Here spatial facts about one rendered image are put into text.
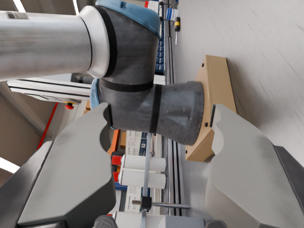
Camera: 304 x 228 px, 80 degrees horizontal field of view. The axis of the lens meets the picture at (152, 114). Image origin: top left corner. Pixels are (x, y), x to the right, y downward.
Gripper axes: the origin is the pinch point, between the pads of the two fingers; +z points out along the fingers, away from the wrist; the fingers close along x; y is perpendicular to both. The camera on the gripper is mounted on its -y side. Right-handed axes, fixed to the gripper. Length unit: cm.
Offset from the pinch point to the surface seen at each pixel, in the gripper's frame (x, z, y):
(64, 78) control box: -37, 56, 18
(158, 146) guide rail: -1, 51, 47
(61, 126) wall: -294, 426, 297
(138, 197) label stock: -12, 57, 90
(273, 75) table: 15.0, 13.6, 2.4
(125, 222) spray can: -10, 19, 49
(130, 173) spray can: -10, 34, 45
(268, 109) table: 14.5, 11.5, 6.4
